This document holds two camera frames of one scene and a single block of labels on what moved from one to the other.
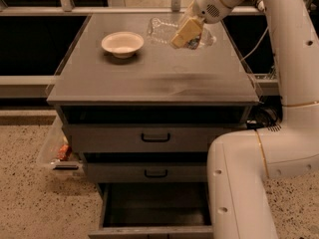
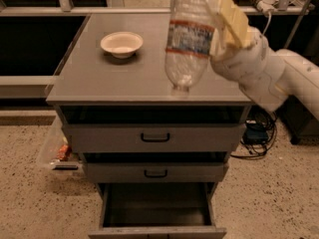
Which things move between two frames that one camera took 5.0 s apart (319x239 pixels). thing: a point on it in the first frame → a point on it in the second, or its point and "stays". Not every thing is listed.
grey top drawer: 146,137 stays
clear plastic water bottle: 163,31 → 190,36
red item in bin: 64,152 stays
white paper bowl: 122,44 stays
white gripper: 206,4 → 239,61
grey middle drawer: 148,172 stays
